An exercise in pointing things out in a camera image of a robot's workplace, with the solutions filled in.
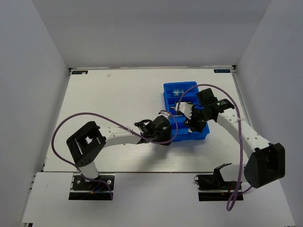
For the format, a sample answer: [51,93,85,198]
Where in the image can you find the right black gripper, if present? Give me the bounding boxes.
[184,105,212,133]

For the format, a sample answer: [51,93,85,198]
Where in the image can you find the blue tape box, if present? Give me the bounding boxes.
[171,88,185,97]

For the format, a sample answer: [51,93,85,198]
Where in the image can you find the purple cap highlighter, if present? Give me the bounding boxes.
[170,110,183,115]

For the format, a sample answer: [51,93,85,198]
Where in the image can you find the green cap highlighter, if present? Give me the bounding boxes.
[175,102,194,106]

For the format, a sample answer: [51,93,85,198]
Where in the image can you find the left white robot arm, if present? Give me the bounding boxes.
[66,113,172,189]

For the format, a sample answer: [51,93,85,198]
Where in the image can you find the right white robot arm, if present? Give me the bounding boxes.
[176,88,285,189]

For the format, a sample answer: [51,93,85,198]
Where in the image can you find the right corner label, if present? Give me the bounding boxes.
[214,69,231,73]

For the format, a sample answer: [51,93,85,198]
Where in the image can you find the corner label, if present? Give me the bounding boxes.
[214,69,231,73]
[71,70,88,75]

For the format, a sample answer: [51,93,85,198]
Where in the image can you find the blue compartment bin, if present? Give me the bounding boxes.
[162,81,211,142]

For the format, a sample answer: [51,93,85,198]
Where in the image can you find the left corner label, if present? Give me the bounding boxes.
[71,70,88,75]

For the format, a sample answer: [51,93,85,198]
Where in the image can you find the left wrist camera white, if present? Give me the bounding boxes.
[158,110,171,120]

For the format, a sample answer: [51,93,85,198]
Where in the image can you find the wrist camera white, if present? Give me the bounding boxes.
[175,103,192,119]
[158,110,171,120]

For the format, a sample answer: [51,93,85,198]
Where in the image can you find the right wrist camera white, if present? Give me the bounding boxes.
[175,103,192,119]

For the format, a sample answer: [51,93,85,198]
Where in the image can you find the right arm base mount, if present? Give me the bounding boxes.
[193,174,237,202]

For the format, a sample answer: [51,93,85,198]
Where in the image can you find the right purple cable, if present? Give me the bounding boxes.
[176,84,253,212]

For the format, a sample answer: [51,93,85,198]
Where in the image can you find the purple cable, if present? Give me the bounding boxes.
[51,110,179,201]
[176,84,253,212]

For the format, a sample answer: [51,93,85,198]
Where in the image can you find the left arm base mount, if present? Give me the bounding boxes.
[69,173,115,201]

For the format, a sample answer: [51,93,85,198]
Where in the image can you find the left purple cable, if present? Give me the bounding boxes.
[51,110,179,201]

